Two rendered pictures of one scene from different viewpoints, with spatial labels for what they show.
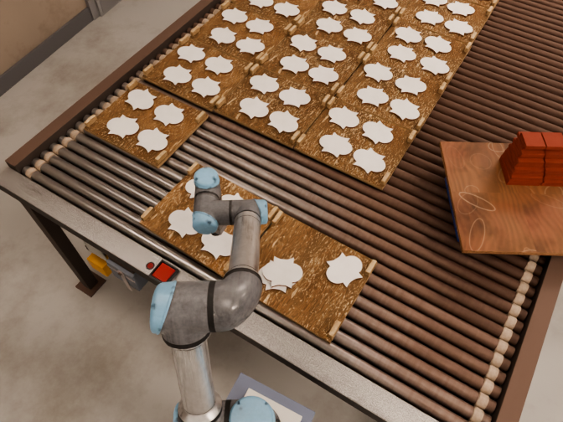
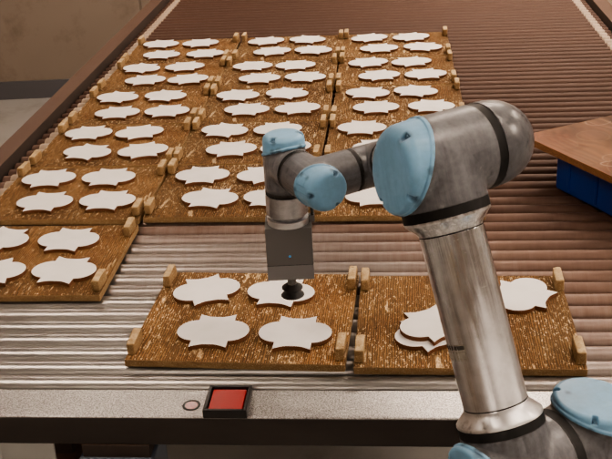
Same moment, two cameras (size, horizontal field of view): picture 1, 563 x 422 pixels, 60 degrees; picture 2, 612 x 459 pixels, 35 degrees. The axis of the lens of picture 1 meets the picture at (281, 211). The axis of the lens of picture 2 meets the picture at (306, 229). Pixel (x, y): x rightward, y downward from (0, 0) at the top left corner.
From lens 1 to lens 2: 119 cm
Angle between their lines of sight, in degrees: 36
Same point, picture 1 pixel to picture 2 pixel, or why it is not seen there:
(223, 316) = (514, 123)
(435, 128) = not seen: hidden behind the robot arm
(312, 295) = not seen: hidden behind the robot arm
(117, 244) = (102, 402)
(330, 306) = (544, 335)
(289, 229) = (393, 287)
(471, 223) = not seen: outside the picture
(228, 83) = (141, 189)
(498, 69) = (514, 95)
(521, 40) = (513, 71)
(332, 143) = (368, 196)
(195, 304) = (465, 116)
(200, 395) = (509, 348)
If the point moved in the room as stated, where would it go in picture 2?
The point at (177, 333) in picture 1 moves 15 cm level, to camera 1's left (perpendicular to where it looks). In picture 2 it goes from (457, 174) to (351, 200)
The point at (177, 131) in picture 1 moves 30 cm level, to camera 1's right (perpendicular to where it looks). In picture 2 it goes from (99, 253) to (222, 223)
